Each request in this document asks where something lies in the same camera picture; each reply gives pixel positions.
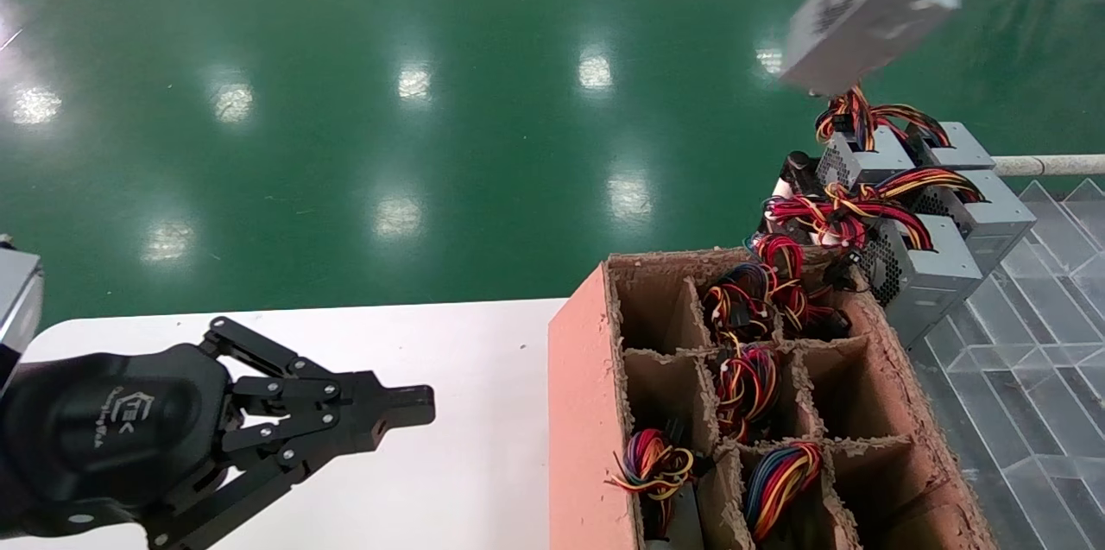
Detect small grey power supply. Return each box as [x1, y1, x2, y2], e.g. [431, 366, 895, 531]
[868, 104, 995, 173]

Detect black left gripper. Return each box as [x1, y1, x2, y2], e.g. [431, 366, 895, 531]
[0, 344, 436, 550]

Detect clear acrylic rack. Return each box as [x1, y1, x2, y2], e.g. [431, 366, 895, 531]
[902, 177, 1105, 550]

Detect pink cardboard divider box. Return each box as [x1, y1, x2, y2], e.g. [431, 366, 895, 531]
[547, 246, 999, 550]

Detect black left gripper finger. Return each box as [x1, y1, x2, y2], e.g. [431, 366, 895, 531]
[202, 316, 436, 422]

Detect grey power supply, upright cables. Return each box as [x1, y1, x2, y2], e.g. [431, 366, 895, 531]
[816, 86, 913, 190]

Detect white pipe rail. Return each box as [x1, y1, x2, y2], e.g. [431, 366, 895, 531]
[990, 154, 1105, 178]

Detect dark multicolour cable bundle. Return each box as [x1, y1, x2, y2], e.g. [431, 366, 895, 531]
[703, 262, 778, 345]

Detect grey power supply, yellow-red cables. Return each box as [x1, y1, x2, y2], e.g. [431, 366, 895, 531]
[874, 168, 1037, 253]

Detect blue red flat cable bundle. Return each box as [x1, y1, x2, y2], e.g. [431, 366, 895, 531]
[744, 441, 824, 544]

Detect black plug block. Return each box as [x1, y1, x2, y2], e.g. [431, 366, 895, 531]
[777, 151, 823, 199]

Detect grey power supply, red cables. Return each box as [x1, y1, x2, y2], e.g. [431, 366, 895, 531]
[762, 184, 985, 350]

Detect red yellow cable bundle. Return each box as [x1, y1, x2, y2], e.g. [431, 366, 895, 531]
[711, 343, 783, 444]

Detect purple yellow cable bundle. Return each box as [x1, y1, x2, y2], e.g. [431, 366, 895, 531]
[608, 424, 705, 550]

